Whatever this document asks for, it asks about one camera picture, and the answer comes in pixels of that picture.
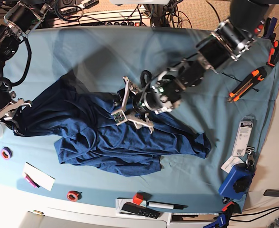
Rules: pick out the light blue table cloth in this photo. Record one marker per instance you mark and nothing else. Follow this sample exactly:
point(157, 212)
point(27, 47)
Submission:
point(99, 57)

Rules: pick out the blue black spring clamp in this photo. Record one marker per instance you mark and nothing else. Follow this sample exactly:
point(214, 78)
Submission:
point(268, 32)

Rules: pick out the white notepad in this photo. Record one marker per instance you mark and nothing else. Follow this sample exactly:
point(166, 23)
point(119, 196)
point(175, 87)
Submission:
point(41, 178)

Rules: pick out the white power strip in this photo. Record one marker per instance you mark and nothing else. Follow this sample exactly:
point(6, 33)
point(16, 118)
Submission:
point(116, 17)

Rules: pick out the orange black clamp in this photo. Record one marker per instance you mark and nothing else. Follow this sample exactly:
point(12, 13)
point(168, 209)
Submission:
point(273, 55)

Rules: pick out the red tape roll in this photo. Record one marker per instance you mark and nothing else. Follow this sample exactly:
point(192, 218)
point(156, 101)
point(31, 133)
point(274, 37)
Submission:
point(73, 196)

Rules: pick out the orange black utility knife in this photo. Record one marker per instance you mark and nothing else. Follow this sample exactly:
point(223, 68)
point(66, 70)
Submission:
point(247, 83)

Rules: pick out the blue box with black knob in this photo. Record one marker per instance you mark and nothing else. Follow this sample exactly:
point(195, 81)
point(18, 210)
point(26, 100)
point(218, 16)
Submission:
point(237, 182)

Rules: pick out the pink pen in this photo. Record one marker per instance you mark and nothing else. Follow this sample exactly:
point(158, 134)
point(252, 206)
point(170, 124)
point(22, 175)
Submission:
point(31, 181)

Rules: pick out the black zip tie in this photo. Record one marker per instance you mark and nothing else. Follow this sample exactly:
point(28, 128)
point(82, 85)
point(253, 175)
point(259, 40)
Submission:
point(233, 77)

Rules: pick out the white black marker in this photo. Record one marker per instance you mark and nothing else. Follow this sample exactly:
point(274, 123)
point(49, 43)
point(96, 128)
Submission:
point(165, 205)

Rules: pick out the blue t-shirt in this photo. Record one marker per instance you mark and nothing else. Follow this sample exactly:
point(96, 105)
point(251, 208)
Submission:
point(88, 134)

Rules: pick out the red cube block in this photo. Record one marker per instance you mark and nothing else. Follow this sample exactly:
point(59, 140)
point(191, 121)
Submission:
point(138, 199)

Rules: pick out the white paper tag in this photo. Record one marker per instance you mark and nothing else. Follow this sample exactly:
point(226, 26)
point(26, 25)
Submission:
point(228, 165)

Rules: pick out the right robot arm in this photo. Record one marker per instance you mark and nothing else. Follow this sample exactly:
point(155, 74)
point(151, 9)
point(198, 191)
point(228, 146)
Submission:
point(20, 20)

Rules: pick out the black remote control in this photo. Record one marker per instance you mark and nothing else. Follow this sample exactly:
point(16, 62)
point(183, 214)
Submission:
point(140, 210)

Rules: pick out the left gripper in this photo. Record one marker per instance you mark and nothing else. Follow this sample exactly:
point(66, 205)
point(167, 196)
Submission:
point(163, 97)

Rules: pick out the blue orange bottom clamp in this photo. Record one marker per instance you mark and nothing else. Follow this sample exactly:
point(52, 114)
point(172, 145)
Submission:
point(222, 221)

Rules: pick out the purple tape roll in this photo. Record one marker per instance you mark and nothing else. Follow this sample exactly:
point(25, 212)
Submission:
point(6, 153)

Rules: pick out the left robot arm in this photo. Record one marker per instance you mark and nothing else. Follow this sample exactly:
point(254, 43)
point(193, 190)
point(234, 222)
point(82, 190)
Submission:
point(232, 37)

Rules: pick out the clear blister pack with label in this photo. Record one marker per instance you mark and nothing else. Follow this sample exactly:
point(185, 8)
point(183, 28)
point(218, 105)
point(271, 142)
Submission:
point(243, 136)

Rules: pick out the black phone device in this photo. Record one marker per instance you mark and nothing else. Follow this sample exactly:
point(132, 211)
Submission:
point(271, 193)

